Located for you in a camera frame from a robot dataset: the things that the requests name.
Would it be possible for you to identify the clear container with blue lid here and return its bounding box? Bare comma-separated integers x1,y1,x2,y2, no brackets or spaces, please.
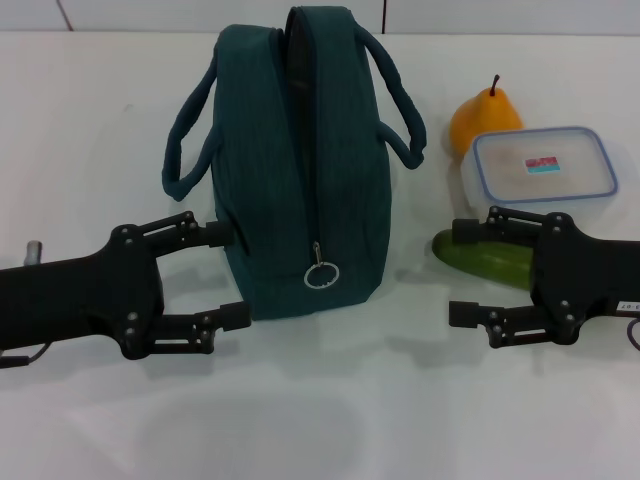
459,125,620,216

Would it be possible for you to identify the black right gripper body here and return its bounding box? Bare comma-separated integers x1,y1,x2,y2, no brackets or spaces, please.
532,213,640,346

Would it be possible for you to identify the teal insulated lunch bag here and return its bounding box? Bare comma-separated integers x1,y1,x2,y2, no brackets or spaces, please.
160,4,429,321

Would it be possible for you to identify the green cucumber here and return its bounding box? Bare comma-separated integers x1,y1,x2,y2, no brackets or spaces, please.
432,228,534,291

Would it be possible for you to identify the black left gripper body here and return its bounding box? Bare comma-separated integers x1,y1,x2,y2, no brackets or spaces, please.
0,224,166,361

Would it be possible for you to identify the orange yellow pear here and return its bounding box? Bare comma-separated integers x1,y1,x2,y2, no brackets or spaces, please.
449,74,525,156

